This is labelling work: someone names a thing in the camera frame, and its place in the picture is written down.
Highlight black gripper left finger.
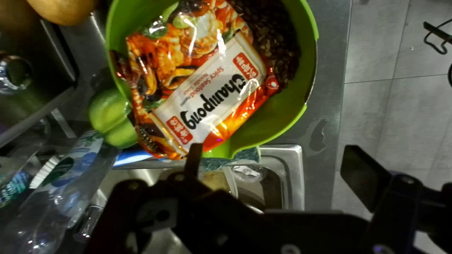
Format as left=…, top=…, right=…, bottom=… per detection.
left=183, top=142, right=206, bottom=188

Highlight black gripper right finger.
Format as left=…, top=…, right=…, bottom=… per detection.
left=339, top=143, right=393, bottom=212

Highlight orange instant noodle packet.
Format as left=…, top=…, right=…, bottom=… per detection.
left=111, top=0, right=282, bottom=162

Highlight green plastic bowl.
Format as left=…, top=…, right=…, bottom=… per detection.
left=103, top=0, right=321, bottom=160

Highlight green yellow sponge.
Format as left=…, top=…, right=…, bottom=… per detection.
left=202, top=145, right=261, bottom=170

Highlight dirty clear food container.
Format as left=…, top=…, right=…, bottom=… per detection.
left=199, top=160, right=270, bottom=208

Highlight blue white dish brush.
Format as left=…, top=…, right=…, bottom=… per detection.
left=27, top=145, right=188, bottom=191

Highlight stainless steel sink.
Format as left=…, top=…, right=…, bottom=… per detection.
left=93, top=142, right=306, bottom=254

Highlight clear plastic water bottle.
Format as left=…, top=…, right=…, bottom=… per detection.
left=0, top=128, right=121, bottom=254

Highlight coffee beans pile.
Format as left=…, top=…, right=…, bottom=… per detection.
left=230, top=0, right=304, bottom=91

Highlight stainless steel toaster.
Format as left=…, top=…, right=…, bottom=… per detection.
left=0, top=0, right=79, bottom=148

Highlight brown potato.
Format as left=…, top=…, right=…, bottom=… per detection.
left=25, top=0, right=99, bottom=28

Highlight black cable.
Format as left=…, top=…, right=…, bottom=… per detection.
left=421, top=18, right=452, bottom=88

